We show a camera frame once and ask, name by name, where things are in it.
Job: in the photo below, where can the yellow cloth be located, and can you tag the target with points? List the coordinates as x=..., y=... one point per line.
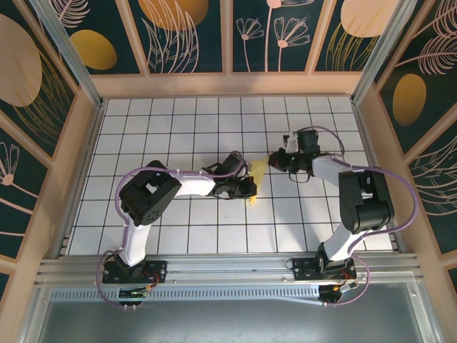
x=258, y=169

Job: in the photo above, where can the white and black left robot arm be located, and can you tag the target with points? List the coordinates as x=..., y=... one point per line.
x=194, y=184

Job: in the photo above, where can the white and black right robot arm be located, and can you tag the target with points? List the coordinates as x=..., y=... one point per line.
x=328, y=168

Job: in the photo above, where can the small controller circuit board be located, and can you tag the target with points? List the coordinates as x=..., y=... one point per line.
x=337, y=290
x=134, y=293

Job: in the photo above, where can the grey metal panel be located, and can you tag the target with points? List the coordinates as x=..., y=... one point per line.
x=228, y=321

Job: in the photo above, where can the aluminium side rail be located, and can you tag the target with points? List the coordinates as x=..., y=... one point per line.
x=369, y=143
x=89, y=143

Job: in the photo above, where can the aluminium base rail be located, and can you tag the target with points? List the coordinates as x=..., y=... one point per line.
x=228, y=268

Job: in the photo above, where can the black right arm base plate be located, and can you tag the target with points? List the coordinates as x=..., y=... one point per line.
x=303, y=271

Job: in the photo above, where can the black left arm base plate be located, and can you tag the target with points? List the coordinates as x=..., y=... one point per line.
x=157, y=268

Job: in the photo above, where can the aluminium corner post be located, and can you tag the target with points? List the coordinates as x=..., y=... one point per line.
x=385, y=53
x=69, y=53

